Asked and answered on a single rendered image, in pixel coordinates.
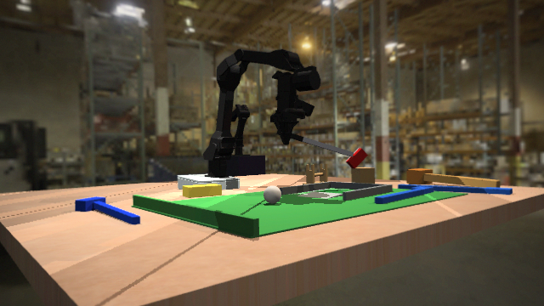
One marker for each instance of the green putting mat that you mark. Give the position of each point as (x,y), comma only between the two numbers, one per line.
(294,212)

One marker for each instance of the brown wooden mallet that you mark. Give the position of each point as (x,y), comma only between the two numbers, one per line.
(426,176)

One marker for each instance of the yellow rectangular block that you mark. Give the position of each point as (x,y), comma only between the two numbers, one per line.
(201,190)

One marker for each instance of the white golf ball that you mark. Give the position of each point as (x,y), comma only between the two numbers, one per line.
(272,194)

